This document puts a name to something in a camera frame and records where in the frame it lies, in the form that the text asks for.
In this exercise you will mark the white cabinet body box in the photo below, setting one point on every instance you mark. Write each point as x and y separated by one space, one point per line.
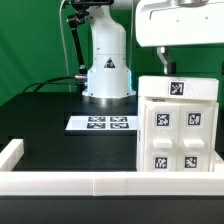
141 129

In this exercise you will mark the white marker base plate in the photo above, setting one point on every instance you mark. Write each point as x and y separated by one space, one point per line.
108 123

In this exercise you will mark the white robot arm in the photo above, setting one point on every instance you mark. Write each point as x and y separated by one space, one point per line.
109 78

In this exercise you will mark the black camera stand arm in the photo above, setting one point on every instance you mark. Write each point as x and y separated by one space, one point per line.
81 13

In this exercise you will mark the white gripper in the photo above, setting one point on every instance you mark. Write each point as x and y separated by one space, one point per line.
165 23

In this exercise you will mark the white cabinet door panel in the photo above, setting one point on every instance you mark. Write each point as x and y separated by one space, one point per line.
195 137
161 126

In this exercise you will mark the white U-shaped fence frame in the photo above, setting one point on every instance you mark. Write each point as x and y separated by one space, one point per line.
102 183

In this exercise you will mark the white cabinet top block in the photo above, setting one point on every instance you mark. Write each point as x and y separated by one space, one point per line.
178 87

